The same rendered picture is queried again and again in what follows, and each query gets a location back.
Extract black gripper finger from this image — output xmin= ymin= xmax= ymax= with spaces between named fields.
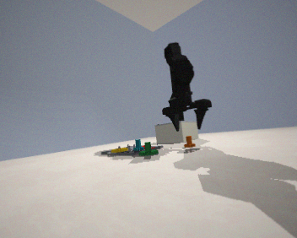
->
xmin=165 ymin=114 xmax=180 ymax=132
xmin=194 ymin=108 xmax=208 ymax=130

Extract teal gear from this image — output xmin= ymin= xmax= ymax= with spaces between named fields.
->
xmin=133 ymin=139 xmax=144 ymax=151

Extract green gear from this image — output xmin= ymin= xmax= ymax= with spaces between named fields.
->
xmin=139 ymin=142 xmax=159 ymax=156

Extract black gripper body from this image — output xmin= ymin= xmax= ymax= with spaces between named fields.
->
xmin=162 ymin=88 xmax=212 ymax=115

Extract orange gear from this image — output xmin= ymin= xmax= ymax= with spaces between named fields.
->
xmin=184 ymin=136 xmax=196 ymax=148

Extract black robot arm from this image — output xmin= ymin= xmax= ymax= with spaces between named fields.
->
xmin=165 ymin=43 xmax=194 ymax=109

